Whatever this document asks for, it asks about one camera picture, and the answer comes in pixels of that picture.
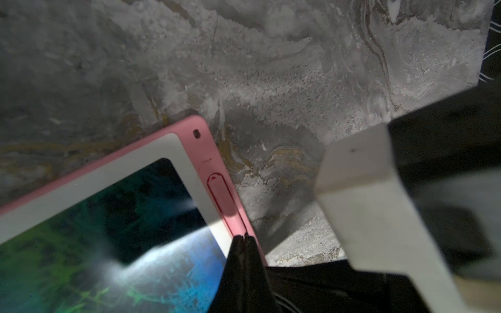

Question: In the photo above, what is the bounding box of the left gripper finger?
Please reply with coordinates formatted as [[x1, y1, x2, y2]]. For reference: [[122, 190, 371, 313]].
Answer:
[[207, 235, 280, 312]]

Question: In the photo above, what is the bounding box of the pink LCD writing tablet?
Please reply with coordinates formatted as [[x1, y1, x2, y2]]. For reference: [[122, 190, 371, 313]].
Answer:
[[1, 116, 254, 312]]

